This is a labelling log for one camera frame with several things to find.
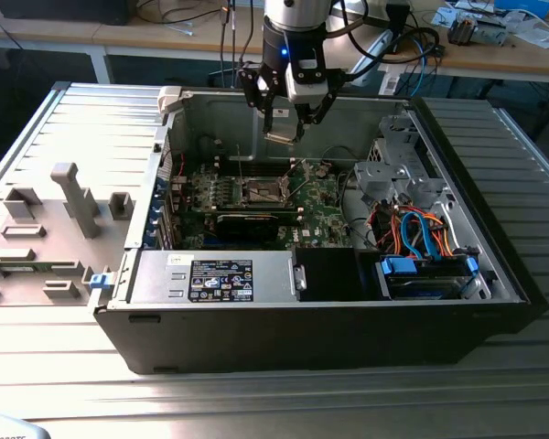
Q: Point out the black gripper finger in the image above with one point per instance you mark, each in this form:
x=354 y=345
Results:
x=269 y=119
x=322 y=110

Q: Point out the silver CPU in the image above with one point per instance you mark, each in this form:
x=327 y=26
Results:
x=279 y=138

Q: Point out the metal locking lever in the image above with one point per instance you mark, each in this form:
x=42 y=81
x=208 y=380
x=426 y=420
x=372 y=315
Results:
x=241 y=164
x=296 y=169

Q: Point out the pale slanted panel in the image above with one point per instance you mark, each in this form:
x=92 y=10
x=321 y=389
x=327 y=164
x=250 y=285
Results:
x=370 y=59

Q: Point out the metal drive cage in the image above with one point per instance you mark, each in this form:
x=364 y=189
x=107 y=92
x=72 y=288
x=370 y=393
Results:
x=395 y=173

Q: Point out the green motherboard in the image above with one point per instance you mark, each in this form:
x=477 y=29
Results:
x=320 y=215

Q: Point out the black graphics card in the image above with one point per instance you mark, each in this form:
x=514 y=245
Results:
x=247 y=227

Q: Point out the black monitor stand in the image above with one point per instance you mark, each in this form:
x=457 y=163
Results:
x=398 y=23

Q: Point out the blue card retention latch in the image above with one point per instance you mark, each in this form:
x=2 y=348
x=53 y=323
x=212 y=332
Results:
x=154 y=219

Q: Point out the black heat sink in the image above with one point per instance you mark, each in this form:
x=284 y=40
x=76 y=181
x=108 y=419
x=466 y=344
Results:
x=461 y=31

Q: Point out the black plastic shroud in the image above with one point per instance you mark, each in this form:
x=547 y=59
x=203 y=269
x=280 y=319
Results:
x=329 y=274

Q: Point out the wooden desk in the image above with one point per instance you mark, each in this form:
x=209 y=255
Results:
x=50 y=34
x=485 y=59

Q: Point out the grey metal device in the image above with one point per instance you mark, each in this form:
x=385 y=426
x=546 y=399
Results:
x=489 y=33

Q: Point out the grey power supply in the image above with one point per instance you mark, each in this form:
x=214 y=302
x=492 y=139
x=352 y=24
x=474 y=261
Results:
x=155 y=279

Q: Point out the hard disk in blue carrier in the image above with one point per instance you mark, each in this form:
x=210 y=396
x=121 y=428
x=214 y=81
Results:
x=421 y=285

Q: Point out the black PC case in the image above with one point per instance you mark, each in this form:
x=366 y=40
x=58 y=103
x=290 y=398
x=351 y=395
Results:
x=256 y=338

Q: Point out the blue box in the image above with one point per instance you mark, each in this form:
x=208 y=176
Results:
x=526 y=7

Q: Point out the blue case latch clip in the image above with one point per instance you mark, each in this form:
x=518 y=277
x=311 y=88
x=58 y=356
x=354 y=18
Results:
x=101 y=281

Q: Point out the grey parts rack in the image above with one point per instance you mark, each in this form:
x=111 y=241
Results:
x=46 y=215

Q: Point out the green RAM stick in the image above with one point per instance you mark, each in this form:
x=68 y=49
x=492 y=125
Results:
x=43 y=267

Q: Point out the pale grey device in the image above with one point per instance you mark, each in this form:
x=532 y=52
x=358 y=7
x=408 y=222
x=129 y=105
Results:
x=9 y=430

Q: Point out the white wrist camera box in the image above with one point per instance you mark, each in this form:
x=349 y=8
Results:
x=302 y=91

